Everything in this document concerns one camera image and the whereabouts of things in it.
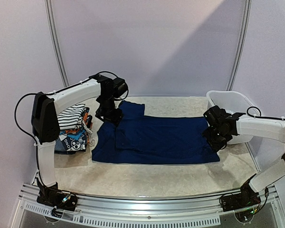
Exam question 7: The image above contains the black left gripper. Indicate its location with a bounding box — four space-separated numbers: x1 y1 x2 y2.
95 95 124 127

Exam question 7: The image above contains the navy blue t-shirt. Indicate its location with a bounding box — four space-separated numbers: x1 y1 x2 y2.
92 101 220 165

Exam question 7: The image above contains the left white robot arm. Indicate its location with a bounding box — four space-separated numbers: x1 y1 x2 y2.
31 71 129 187

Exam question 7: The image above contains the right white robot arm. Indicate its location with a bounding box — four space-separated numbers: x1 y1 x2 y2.
202 105 285 207

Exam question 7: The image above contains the white plastic basket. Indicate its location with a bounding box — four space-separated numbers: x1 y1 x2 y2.
206 90 261 145

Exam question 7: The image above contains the striped folded shirt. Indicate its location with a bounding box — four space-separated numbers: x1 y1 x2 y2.
57 103 86 131

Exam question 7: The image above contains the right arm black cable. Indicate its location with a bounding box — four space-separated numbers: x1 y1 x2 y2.
246 106 285 119

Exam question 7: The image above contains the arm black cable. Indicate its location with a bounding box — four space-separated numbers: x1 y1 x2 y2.
13 70 129 143
246 106 285 119

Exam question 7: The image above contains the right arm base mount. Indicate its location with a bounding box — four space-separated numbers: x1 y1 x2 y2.
219 178 269 223

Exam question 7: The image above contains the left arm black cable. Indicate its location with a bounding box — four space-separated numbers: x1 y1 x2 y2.
13 70 129 143

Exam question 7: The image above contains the aluminium front rail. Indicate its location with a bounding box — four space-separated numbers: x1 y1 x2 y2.
11 184 285 228

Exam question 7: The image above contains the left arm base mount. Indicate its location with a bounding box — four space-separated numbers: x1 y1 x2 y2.
37 179 78 218

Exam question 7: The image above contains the left wall aluminium profile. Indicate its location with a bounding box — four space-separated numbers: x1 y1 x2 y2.
45 0 69 87

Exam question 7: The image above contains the wall aluminium profile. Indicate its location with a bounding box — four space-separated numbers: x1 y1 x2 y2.
45 0 69 87
226 0 252 91

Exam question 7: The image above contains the right wall aluminium profile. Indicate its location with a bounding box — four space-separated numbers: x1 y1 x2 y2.
226 0 252 91

